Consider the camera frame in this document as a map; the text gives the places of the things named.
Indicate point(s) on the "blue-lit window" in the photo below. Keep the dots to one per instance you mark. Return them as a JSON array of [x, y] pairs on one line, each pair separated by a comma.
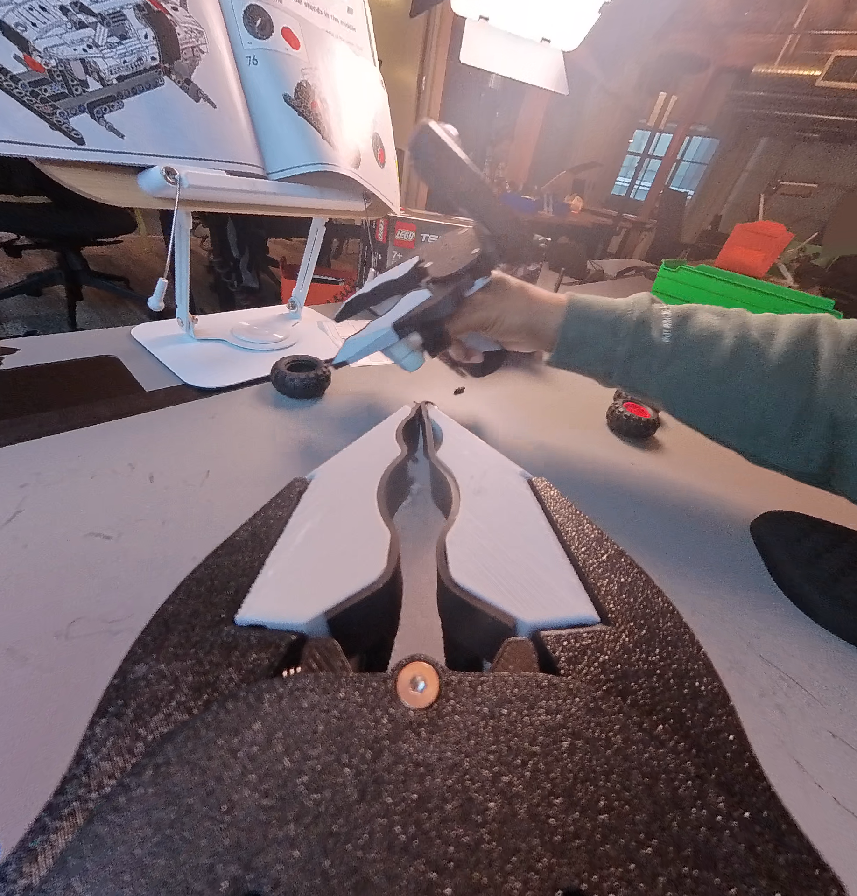
[[664, 161]]

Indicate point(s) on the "person's right forearm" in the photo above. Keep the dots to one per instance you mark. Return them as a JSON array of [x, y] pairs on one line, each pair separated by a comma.
[[709, 371]]

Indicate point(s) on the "lego set box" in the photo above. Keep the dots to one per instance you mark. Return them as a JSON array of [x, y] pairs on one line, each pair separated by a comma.
[[408, 238]]

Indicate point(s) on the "lego instruction booklet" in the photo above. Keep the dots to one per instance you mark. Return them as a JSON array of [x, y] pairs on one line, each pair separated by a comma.
[[121, 84]]

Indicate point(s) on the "black quilted chair armrest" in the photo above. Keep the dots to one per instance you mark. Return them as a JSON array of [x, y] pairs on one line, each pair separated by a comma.
[[821, 567]]

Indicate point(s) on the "green plastic bin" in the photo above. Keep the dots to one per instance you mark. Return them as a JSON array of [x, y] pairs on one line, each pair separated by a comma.
[[737, 290]]

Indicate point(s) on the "white plastic stand base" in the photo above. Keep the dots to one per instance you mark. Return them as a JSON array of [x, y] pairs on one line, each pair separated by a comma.
[[219, 357]]

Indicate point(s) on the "black office chair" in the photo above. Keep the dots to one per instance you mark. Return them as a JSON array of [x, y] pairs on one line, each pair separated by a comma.
[[51, 217]]

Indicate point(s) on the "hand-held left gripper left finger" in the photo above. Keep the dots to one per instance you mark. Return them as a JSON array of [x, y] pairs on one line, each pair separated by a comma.
[[324, 560]]

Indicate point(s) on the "bright white light panel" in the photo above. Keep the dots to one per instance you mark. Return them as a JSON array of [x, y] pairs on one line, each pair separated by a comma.
[[527, 35]]

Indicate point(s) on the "red plastic bin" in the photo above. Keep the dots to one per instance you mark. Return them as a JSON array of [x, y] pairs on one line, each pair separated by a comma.
[[751, 245]]

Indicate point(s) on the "black lego wheel red hub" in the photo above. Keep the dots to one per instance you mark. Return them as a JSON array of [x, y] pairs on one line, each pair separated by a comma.
[[300, 378], [633, 416]]

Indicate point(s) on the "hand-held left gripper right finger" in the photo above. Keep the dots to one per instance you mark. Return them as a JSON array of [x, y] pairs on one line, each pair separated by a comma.
[[527, 560]]

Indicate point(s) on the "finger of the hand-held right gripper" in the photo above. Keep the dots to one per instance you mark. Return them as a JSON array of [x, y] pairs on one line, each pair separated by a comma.
[[380, 290], [394, 336]]

